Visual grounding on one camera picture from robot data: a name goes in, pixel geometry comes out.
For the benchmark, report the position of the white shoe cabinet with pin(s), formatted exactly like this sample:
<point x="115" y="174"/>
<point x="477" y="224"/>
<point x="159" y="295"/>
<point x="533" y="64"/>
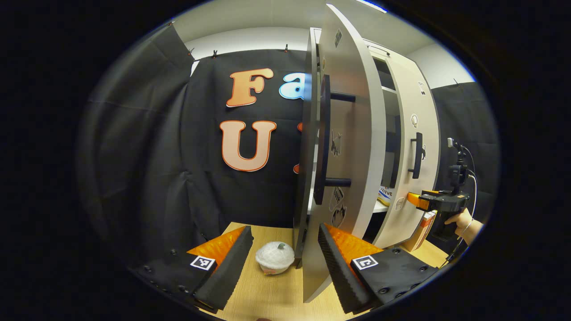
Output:
<point x="305" y="178"/>

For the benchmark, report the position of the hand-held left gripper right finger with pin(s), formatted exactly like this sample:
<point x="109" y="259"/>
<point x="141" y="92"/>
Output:
<point x="339" y="272"/>

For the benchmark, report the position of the white cabinet door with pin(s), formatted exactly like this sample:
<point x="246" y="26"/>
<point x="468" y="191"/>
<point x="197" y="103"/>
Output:
<point x="352" y="133"/>
<point x="430" y="120"/>

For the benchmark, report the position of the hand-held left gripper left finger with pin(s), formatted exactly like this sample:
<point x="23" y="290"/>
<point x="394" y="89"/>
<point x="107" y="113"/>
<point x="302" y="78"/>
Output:
<point x="229" y="272"/>

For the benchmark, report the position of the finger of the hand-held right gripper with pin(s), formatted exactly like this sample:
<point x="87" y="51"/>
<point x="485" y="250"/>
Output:
<point x="419" y="200"/>

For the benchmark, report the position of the white striped shoe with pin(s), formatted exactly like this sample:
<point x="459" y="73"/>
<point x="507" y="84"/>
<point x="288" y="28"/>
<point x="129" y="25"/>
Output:
<point x="386" y="192"/>

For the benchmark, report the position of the ceiling light strip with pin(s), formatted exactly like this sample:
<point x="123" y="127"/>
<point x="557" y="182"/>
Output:
<point x="372" y="5"/>

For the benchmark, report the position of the black backdrop cloth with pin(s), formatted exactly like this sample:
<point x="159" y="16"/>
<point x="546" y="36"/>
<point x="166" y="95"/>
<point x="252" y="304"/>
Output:
<point x="147" y="156"/>

